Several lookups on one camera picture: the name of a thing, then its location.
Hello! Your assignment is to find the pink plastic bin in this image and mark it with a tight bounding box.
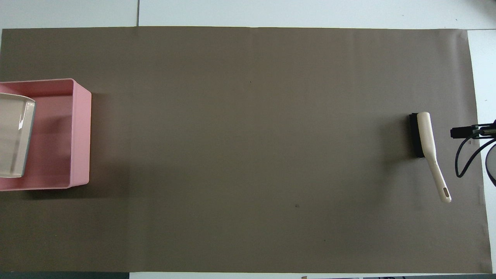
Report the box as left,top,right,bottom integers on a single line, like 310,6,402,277
0,78,92,192

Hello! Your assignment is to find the cream brush with black bristles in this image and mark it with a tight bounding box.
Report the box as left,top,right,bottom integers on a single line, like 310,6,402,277
409,112,453,204

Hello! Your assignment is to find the black cable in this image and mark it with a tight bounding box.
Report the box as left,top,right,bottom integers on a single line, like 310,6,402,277
455,136,496,188

